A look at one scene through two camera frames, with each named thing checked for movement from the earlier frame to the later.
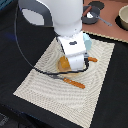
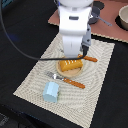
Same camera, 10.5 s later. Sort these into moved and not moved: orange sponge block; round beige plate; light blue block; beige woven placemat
Moved: light blue block
Not moved: beige woven placemat; orange sponge block; round beige plate
